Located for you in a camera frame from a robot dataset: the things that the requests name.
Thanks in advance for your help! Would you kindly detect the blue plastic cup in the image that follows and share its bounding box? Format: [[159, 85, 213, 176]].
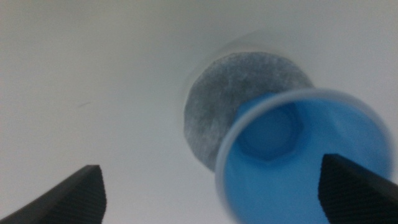
[[214, 88, 396, 224]]

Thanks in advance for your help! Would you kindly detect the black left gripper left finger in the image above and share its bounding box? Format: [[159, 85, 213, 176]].
[[0, 164, 108, 224]]

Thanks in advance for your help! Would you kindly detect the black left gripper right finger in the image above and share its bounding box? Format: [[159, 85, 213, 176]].
[[317, 153, 398, 224]]

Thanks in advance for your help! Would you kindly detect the round grey felt cup mat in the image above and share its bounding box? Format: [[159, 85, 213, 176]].
[[183, 51, 315, 172]]

